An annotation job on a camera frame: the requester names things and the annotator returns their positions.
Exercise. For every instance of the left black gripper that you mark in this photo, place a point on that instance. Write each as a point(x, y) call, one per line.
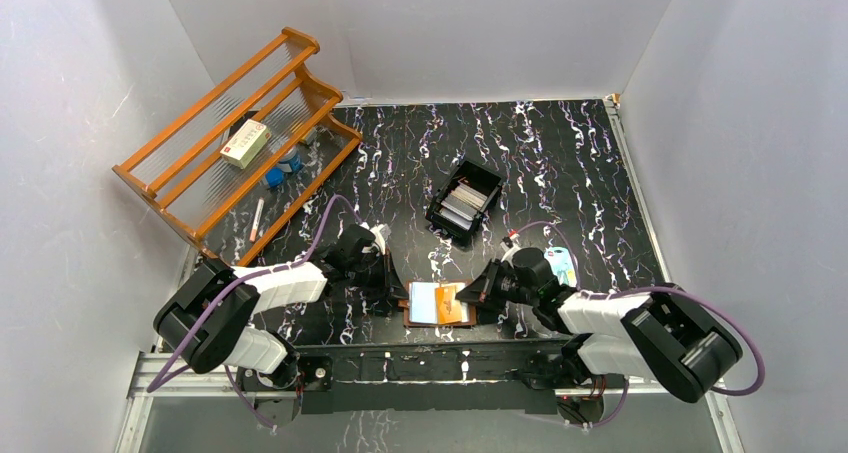
point(387, 277)

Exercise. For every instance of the pink white pen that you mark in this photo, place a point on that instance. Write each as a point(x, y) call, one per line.
point(256, 220)

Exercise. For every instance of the silver card in tray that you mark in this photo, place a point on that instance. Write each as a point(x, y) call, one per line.
point(461, 205)

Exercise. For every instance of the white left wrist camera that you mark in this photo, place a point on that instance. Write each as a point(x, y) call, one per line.
point(381, 233)

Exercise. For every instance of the blue small block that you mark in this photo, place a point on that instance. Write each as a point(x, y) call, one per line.
point(274, 178)

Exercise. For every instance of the brown leather card holder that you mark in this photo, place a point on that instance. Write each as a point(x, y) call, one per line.
point(420, 309)

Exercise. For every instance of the white red small box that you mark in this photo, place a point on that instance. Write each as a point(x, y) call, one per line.
point(245, 144)

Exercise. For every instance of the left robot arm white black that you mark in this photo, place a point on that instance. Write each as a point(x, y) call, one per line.
point(207, 321)

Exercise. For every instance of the orange wooden rack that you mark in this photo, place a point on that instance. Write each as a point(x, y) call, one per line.
point(181, 172)

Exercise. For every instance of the gold credit card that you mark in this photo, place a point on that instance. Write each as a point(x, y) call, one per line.
point(449, 308)

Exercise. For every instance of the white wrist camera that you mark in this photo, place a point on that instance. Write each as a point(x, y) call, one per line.
point(510, 241)
point(381, 233)

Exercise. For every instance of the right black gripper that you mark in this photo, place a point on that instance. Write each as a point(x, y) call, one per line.
point(481, 290)

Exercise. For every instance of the black card tray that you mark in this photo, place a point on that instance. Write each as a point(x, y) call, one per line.
point(479, 177)

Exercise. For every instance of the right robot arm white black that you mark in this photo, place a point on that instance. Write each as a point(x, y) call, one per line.
point(656, 333)

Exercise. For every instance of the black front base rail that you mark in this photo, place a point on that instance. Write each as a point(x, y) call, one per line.
point(509, 374)

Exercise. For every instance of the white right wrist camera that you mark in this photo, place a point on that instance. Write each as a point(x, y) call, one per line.
point(510, 241)

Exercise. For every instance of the blue small bottle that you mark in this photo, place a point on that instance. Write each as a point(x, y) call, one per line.
point(291, 161)

